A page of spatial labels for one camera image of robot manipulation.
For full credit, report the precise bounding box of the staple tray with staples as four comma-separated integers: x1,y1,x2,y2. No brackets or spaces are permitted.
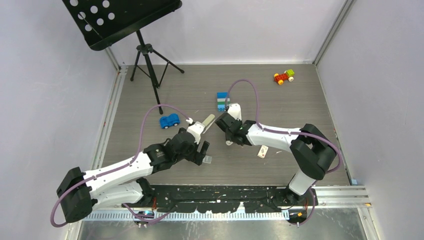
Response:
202,155,213,164

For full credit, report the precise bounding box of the beige white stapler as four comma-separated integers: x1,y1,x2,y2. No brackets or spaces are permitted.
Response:
201,114,216,134

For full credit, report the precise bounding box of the white staple box sleeve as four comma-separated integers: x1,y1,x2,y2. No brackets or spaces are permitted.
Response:
257,145,269,159

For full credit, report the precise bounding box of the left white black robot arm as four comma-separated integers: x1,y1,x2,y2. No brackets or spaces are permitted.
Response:
50,122,210,227

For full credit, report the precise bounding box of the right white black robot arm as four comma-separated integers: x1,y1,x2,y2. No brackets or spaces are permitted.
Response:
215,112,341,205

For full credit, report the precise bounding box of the blue toy car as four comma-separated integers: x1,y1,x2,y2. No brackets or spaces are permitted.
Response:
159,113,181,129

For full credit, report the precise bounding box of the blue green brick stack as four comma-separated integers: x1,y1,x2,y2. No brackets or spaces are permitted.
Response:
216,92,231,112

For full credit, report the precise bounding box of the red green toy car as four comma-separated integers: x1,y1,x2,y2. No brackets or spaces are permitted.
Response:
273,69,295,85

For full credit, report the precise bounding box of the black music stand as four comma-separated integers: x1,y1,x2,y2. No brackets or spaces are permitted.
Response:
63,0,184,104

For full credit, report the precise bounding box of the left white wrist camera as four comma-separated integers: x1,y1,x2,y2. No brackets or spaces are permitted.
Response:
185,117,206,144

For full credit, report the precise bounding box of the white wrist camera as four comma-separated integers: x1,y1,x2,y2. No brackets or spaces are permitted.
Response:
226,103,242,121
185,117,206,144

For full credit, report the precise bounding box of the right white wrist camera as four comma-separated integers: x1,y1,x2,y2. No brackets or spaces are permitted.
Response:
226,103,242,121

